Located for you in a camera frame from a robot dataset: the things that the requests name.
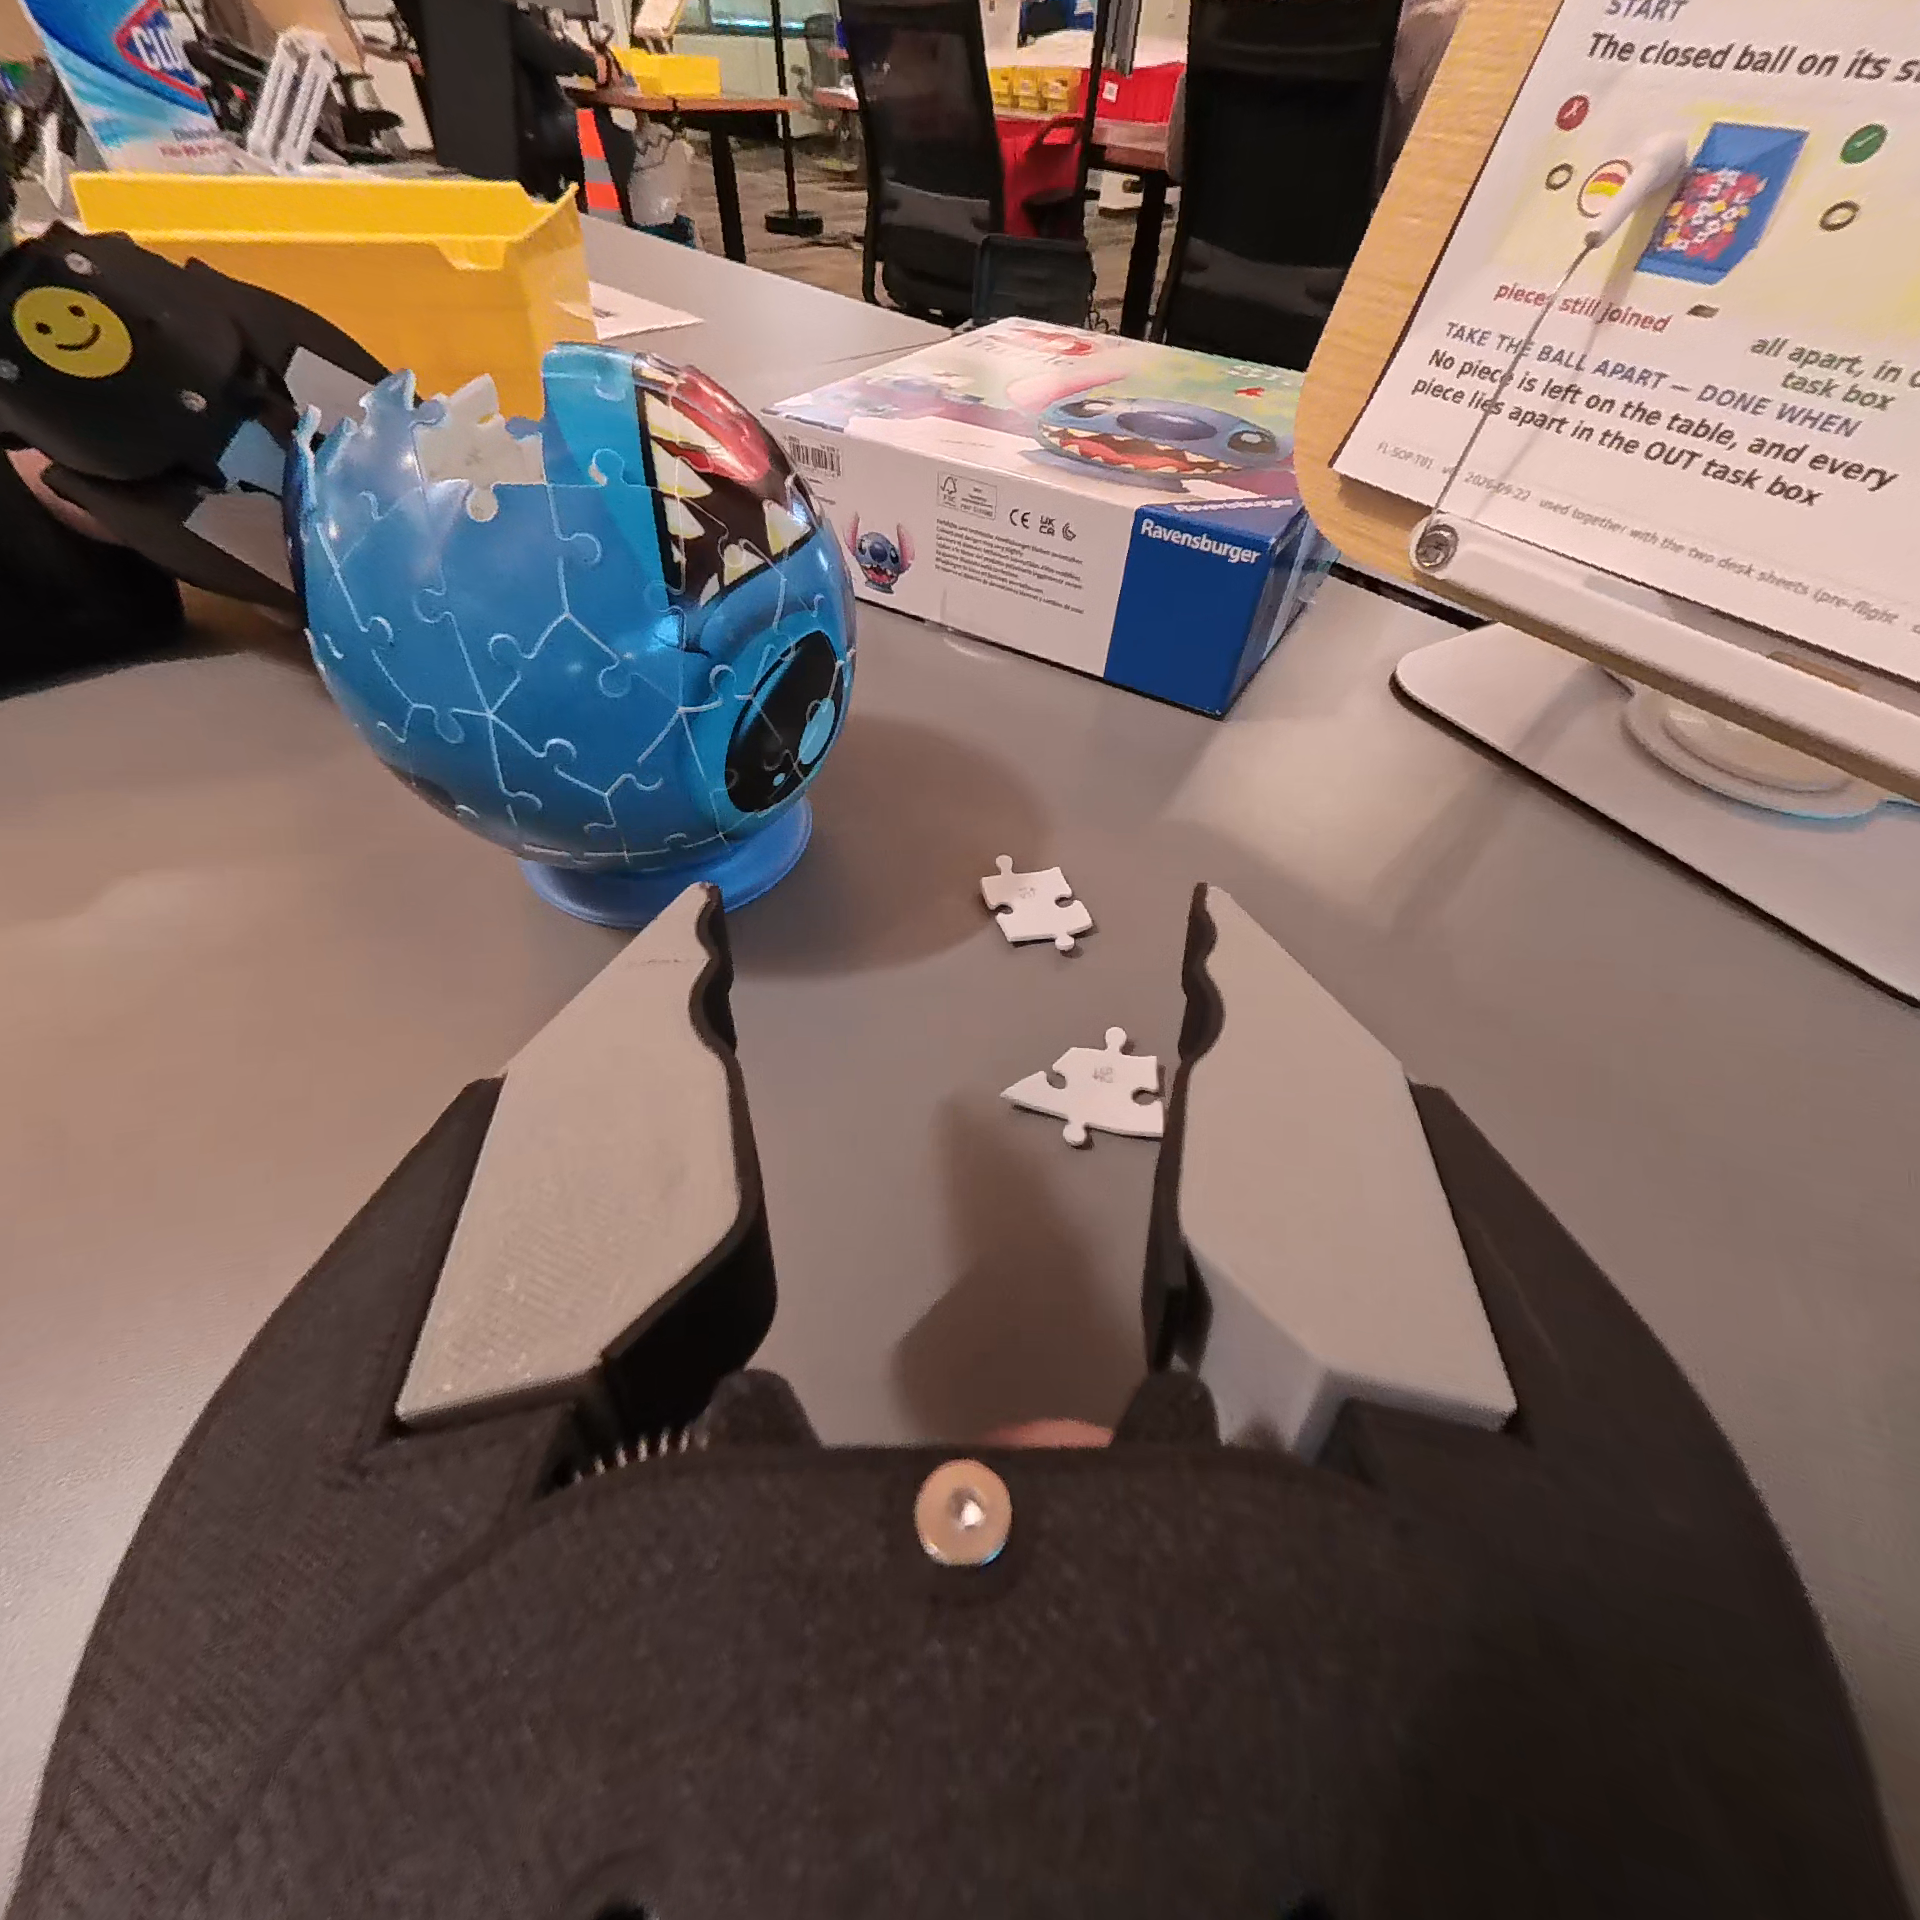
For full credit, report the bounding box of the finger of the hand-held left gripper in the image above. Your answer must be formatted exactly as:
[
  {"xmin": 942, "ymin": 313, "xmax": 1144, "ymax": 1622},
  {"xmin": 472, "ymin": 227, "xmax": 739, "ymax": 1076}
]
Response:
[
  {"xmin": 195, "ymin": 259, "xmax": 391, "ymax": 452},
  {"xmin": 42, "ymin": 465, "xmax": 315, "ymax": 620}
]

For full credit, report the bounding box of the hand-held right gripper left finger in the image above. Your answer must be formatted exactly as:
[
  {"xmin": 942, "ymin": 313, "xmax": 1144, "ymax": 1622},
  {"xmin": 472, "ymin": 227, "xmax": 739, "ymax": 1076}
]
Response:
[{"xmin": 394, "ymin": 879, "xmax": 782, "ymax": 1432}]

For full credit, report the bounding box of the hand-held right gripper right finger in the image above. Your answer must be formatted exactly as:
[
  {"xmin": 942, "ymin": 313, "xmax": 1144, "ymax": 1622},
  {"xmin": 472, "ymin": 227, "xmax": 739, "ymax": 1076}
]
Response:
[{"xmin": 1141, "ymin": 879, "xmax": 1521, "ymax": 1469}]

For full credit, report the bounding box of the white puzzle piece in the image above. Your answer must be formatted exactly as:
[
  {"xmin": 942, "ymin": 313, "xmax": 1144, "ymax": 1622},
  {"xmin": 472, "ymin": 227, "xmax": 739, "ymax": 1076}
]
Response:
[
  {"xmin": 1001, "ymin": 1026, "xmax": 1169, "ymax": 1149},
  {"xmin": 981, "ymin": 855, "xmax": 1098, "ymax": 957}
]

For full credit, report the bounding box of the blue puzzle ball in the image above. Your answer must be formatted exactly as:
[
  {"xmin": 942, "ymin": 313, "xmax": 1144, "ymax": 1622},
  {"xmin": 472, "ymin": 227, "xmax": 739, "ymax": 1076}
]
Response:
[{"xmin": 285, "ymin": 343, "xmax": 861, "ymax": 885}]

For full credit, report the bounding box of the blue ball stand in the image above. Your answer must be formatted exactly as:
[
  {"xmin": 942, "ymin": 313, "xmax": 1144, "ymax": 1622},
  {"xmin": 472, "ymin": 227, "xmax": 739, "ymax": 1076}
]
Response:
[{"xmin": 518, "ymin": 803, "xmax": 821, "ymax": 930}]

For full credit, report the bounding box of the cartoon puzzle box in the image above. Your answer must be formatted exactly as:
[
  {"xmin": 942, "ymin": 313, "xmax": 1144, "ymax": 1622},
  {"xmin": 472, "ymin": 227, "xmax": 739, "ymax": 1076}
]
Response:
[{"xmin": 765, "ymin": 316, "xmax": 1339, "ymax": 719}]

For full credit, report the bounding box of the yellow plastic bin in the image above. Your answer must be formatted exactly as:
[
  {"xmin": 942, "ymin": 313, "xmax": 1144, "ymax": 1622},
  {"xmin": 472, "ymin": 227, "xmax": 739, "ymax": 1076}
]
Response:
[{"xmin": 71, "ymin": 169, "xmax": 598, "ymax": 426}]

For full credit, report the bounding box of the white plastic rack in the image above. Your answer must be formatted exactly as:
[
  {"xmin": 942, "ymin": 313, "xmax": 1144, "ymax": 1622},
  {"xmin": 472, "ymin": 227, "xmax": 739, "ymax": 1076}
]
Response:
[{"xmin": 244, "ymin": 29, "xmax": 351, "ymax": 172}]

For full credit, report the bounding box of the wipes container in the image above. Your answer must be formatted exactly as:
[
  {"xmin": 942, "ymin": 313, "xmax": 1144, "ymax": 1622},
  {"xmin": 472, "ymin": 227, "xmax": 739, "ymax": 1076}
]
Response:
[{"xmin": 22, "ymin": 0, "xmax": 227, "ymax": 180}]

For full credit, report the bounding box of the dark background table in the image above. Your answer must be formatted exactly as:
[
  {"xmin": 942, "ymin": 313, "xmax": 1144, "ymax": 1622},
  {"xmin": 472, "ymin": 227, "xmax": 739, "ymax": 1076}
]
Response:
[{"xmin": 565, "ymin": 83, "xmax": 802, "ymax": 269}]

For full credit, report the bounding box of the white stand base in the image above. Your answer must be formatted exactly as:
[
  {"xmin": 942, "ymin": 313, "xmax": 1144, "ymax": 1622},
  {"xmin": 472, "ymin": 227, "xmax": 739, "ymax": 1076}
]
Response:
[{"xmin": 1391, "ymin": 622, "xmax": 1920, "ymax": 1003}]

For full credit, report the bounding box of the black office chair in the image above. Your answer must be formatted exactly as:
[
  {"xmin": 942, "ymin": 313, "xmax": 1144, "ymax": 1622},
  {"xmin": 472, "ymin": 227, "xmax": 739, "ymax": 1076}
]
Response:
[
  {"xmin": 838, "ymin": 0, "xmax": 1104, "ymax": 329},
  {"xmin": 1152, "ymin": 0, "xmax": 1404, "ymax": 367}
]

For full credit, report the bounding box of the red bag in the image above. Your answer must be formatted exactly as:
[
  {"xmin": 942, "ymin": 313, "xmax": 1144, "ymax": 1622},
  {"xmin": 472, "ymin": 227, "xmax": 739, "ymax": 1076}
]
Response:
[{"xmin": 987, "ymin": 112, "xmax": 1114, "ymax": 242}]

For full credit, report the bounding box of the printed instruction sheet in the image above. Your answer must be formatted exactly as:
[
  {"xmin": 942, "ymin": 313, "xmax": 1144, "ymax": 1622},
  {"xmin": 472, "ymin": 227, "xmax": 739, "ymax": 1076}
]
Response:
[{"xmin": 1331, "ymin": 0, "xmax": 1920, "ymax": 683}]

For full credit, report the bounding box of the wooden document board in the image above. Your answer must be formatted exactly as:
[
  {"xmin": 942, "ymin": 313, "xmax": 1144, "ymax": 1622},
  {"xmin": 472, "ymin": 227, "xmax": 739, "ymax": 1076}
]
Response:
[{"xmin": 1295, "ymin": 0, "xmax": 1920, "ymax": 669}]

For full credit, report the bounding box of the white stylus with cord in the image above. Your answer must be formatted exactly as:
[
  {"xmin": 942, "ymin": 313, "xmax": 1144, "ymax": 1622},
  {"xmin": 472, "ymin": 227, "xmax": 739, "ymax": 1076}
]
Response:
[{"xmin": 1409, "ymin": 130, "xmax": 1697, "ymax": 573}]

